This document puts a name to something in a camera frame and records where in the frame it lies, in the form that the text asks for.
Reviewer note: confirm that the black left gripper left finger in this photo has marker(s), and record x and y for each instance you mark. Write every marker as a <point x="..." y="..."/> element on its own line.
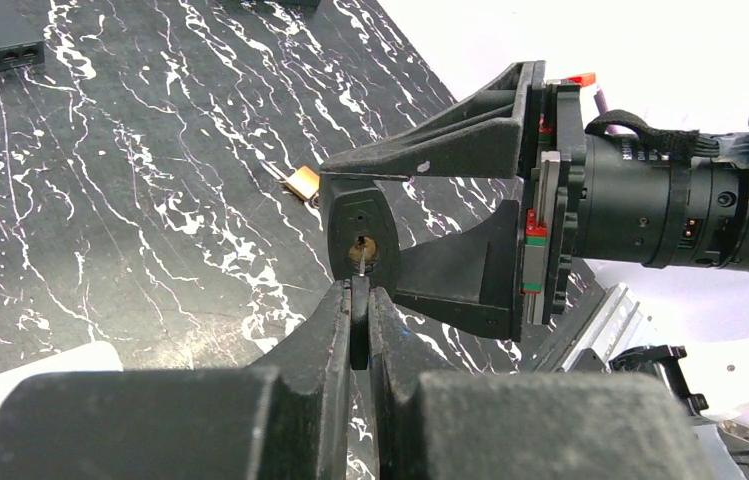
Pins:
<point x="284" y="416"/>

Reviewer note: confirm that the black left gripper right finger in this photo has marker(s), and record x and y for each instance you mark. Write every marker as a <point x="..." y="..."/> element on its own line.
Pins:
<point x="436" y="423"/>

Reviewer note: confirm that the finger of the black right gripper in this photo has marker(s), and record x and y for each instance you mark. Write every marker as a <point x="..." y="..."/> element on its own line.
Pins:
<point x="467" y="280"/>
<point x="494" y="133"/>

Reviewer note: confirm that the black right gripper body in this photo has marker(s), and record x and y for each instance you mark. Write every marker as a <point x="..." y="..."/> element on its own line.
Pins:
<point x="619" y="189"/>

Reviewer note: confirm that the black headed key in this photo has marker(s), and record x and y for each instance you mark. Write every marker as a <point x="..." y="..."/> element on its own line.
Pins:
<point x="359" y="344"/>

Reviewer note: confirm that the black padlock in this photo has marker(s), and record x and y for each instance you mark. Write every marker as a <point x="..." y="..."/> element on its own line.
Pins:
<point x="360" y="229"/>

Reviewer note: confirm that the brass padlock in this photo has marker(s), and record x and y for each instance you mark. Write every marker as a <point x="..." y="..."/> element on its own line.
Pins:
<point x="304" y="182"/>

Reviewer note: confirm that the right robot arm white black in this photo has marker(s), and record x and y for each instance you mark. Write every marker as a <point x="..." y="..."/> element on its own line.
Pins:
<point x="613" y="189"/>

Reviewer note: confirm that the white network switch box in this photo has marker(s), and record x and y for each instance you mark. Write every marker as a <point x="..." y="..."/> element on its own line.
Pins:
<point x="94" y="356"/>

